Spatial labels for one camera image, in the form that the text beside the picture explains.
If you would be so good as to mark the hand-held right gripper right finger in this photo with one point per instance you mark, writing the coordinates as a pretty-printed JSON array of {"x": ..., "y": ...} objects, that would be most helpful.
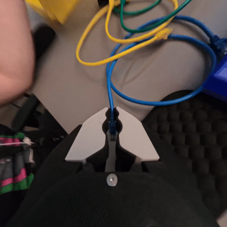
[{"x": 136, "y": 141}]

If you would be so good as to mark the yellow plastic bin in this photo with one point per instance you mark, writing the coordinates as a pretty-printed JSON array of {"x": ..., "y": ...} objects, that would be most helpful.
[{"x": 56, "y": 8}]

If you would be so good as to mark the person's left forearm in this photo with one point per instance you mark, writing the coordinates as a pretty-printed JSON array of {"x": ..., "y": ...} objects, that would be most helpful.
[{"x": 14, "y": 53}]

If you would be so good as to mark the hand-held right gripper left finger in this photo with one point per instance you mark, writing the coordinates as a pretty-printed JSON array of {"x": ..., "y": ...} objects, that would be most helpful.
[{"x": 83, "y": 141}]

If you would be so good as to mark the person's striped clothing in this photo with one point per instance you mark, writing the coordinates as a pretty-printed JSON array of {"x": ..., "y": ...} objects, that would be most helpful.
[{"x": 16, "y": 179}]

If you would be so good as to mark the black chair base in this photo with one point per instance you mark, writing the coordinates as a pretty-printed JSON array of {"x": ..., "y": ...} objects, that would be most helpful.
[{"x": 26, "y": 110}]

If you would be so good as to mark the black foam pad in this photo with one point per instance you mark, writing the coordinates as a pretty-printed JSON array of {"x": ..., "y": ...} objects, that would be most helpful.
[{"x": 186, "y": 133}]

